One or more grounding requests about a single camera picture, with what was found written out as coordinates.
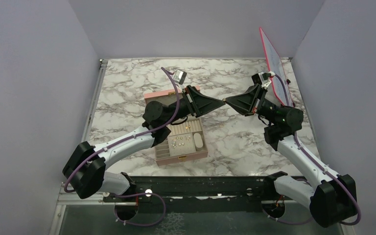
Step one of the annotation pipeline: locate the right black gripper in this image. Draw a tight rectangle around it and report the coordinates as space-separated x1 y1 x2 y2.
225 83 280 125

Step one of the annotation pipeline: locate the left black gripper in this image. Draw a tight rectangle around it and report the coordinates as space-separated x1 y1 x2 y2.
163 85 225 126

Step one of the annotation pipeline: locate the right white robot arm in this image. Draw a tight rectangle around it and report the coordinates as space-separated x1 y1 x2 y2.
225 85 361 228

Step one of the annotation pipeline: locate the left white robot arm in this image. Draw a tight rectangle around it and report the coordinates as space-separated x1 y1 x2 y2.
62 85 225 201

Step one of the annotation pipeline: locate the beige watch pillow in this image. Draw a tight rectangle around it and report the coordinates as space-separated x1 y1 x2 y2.
193 133 204 151

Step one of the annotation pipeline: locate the black metal base rail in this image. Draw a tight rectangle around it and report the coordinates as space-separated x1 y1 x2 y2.
102 171 287 215

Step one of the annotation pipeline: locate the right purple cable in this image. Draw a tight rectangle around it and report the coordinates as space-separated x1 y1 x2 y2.
262 71 362 227

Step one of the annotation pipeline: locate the purple cable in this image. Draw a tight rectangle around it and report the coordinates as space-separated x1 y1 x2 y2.
262 71 362 227
63 67 184 227

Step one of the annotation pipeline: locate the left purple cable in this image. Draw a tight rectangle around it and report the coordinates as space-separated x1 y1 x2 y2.
63 67 184 227

